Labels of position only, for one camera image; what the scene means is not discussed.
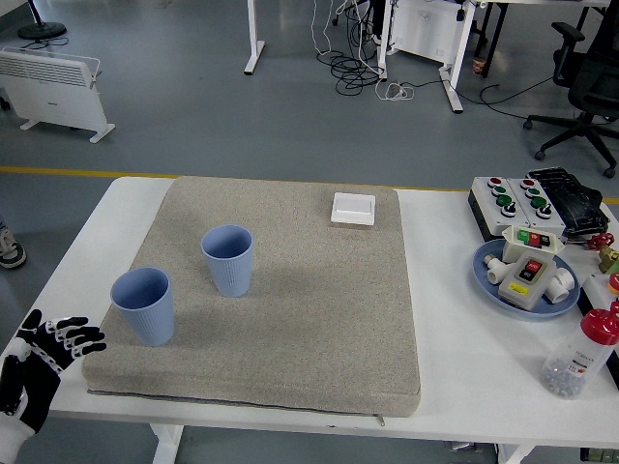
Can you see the emergency stop button box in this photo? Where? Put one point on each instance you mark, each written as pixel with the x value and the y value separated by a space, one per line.
pixel 597 287

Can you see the blue plate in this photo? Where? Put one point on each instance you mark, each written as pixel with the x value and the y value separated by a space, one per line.
pixel 527 313

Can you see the blue ribbed cup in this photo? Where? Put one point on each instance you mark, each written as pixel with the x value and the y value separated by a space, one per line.
pixel 229 275
pixel 145 319

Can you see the white three-button switch box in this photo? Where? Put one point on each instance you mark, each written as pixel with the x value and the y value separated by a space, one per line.
pixel 515 251

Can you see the white wall switch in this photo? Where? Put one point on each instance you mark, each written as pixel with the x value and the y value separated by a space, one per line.
pixel 353 208

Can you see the clear bottle red cap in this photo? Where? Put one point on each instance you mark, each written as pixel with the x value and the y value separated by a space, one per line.
pixel 575 360

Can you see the black foot pedal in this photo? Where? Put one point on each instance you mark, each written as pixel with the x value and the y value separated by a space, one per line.
pixel 575 198

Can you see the person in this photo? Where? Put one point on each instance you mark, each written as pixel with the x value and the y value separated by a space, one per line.
pixel 377 19

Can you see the white push-button control box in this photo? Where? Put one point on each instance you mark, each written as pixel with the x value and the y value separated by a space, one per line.
pixel 552 222
pixel 491 215

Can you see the grey-brown mat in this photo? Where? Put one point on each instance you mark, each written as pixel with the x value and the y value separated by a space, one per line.
pixel 290 299

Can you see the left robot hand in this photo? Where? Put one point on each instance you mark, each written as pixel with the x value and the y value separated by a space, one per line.
pixel 34 382

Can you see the black desk leg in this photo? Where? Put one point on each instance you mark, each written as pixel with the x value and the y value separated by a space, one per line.
pixel 498 34

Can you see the white table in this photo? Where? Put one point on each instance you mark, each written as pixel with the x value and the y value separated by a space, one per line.
pixel 450 348

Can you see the white desk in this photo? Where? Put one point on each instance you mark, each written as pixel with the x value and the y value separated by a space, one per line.
pixel 452 77

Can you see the person's shoe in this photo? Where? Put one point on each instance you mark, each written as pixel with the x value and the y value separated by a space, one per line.
pixel 10 251

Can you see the black office chair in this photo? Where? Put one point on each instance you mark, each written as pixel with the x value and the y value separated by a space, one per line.
pixel 595 82

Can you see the small can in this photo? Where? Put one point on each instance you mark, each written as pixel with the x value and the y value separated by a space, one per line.
pixel 479 66

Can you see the grey red-black switch box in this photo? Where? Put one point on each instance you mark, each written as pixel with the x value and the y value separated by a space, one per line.
pixel 512 290

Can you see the black fan base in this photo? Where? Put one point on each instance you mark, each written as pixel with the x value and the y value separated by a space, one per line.
pixel 42 30

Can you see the white pipe fitting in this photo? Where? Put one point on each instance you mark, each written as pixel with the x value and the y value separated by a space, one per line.
pixel 495 274
pixel 563 285

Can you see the green crate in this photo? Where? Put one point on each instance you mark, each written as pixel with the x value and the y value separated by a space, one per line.
pixel 599 456

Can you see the white desk leg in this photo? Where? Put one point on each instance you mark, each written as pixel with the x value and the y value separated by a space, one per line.
pixel 252 29

